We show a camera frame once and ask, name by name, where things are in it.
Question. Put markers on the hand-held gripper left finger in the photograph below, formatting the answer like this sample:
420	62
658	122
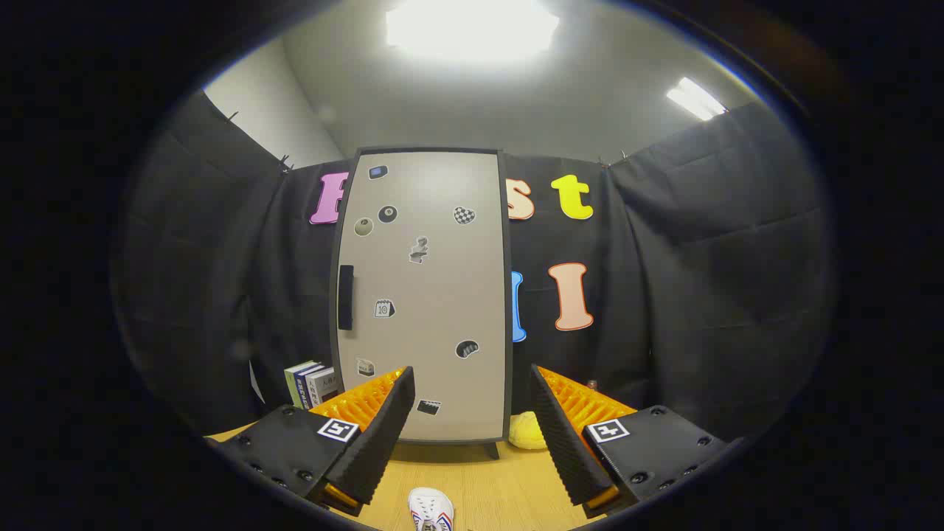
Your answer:
383	435

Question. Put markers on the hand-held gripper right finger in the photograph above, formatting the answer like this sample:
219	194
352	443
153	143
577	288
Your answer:
564	442

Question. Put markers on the white canvas shoe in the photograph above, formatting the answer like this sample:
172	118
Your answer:
431	507

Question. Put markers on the grey shoe cabinet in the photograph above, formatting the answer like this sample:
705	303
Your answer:
508	332

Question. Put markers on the beige shoe cabinet door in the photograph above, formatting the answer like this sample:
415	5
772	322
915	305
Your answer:
442	280

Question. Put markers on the yellow plush toy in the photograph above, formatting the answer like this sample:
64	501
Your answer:
525	431

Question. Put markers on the blue book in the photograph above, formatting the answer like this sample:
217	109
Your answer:
304	385

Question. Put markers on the green book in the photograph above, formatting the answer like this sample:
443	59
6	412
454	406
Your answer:
293	383

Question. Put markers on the black backdrop cloth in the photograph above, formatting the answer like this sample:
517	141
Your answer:
700	280

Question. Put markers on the narrow ceiling light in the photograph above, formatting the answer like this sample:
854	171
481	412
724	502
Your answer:
695	99

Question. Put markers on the large ceiling light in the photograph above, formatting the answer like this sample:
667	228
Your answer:
472	29

